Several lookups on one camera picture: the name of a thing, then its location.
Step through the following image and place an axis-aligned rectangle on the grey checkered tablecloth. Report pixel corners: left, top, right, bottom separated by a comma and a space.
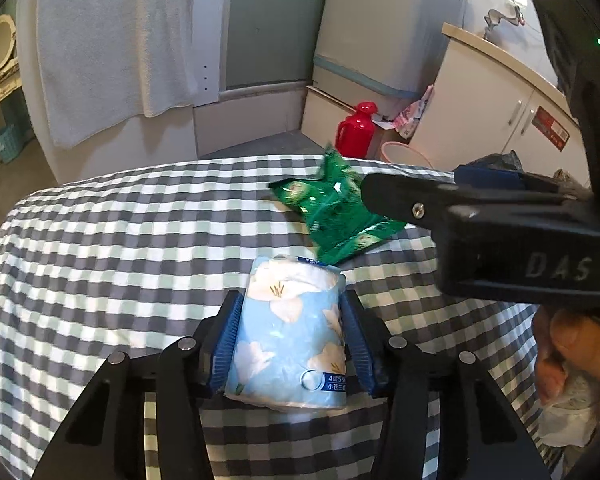
0, 154, 561, 480

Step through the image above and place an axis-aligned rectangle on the pink plastic basin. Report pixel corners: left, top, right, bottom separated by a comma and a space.
379, 141, 435, 168

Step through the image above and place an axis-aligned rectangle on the white dressing table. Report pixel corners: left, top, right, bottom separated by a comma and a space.
0, 62, 23, 188

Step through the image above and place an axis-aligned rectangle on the green snack packet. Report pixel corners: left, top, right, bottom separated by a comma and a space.
269, 144, 407, 266

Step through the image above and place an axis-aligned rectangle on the turquoise plastic basket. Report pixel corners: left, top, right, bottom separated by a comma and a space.
0, 124, 23, 163

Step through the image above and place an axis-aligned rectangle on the white cabinet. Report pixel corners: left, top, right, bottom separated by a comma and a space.
407, 22, 588, 181

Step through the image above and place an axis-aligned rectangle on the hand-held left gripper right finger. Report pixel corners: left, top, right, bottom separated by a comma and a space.
341, 289, 553, 480

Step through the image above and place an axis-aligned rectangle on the red thermos jug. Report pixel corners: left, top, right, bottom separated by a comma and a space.
335, 101, 379, 159

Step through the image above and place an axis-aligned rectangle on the white cloth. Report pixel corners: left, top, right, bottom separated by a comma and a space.
537, 370, 600, 448

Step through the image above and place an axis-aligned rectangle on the white washing machine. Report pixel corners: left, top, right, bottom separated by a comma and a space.
312, 0, 468, 111

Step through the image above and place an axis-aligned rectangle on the small brown box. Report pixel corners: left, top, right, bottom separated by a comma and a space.
372, 112, 406, 143

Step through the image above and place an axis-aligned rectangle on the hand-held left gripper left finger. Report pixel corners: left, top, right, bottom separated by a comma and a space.
32, 290, 243, 480

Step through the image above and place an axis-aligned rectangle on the black trash bag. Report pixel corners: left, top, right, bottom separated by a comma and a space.
472, 150, 526, 173

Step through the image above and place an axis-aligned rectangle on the pink patterned bag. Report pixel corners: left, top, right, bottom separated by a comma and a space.
392, 84, 438, 140

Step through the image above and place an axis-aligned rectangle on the white door post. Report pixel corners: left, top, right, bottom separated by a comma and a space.
190, 0, 231, 108

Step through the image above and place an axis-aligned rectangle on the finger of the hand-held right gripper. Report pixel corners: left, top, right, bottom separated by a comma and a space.
361, 173, 481, 229
452, 161, 588, 200

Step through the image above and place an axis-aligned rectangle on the white board panel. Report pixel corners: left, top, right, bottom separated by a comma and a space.
301, 85, 361, 147

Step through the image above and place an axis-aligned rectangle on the white hanging towel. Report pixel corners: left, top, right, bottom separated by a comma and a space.
36, 0, 201, 150

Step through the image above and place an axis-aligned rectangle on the person's right hand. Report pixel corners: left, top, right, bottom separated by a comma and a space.
532, 306, 600, 407

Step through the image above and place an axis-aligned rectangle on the blue floral tissue pack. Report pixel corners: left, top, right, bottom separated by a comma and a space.
223, 255, 350, 413

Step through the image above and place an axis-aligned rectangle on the metal faucet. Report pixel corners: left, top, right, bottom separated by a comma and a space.
482, 5, 526, 41

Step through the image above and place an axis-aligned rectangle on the red cabinet sticker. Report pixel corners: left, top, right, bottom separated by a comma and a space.
531, 106, 571, 152

